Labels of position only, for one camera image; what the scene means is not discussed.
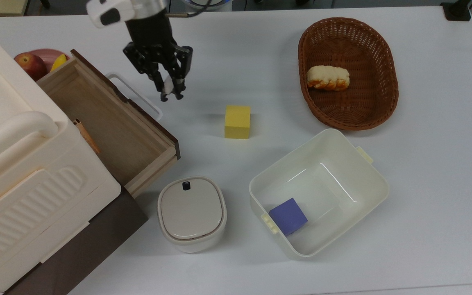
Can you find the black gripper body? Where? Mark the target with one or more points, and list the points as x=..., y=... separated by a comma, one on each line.
x=150, y=35

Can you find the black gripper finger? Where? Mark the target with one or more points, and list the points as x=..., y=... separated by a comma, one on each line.
x=182, y=61
x=148, y=61

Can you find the small panda toy figure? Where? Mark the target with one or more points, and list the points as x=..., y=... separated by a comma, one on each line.
x=169, y=86

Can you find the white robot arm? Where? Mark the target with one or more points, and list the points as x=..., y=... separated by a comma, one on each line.
x=127, y=9

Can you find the open wooden drawer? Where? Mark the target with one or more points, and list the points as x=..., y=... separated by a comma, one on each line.
x=109, y=127

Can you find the yellow toy fruit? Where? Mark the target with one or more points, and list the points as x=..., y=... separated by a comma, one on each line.
x=58, y=62

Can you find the toy bread loaf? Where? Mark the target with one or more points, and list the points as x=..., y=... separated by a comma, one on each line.
x=327, y=77

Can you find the dark brown drawer cabinet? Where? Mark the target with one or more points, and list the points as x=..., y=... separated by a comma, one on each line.
x=96, y=241

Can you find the yellow foam block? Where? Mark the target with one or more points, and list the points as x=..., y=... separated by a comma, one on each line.
x=237, y=122

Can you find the pink plate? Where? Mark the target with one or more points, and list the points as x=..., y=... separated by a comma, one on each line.
x=46, y=55

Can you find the red apple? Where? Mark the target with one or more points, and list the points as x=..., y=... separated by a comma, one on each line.
x=31, y=64

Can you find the white lidded container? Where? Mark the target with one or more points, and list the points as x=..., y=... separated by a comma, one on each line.
x=191, y=213

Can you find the cream plastic storage box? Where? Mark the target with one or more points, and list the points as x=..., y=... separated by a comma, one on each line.
x=23, y=176

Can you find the purple cube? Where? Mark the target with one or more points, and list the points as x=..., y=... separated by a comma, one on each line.
x=288, y=215

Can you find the white plastic bin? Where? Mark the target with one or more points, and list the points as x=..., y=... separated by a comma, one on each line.
x=342, y=164

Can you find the brown wicker basket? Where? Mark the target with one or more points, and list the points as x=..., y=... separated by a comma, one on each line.
x=367, y=110

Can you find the black table clamp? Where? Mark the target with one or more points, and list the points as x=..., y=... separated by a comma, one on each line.
x=457, y=10

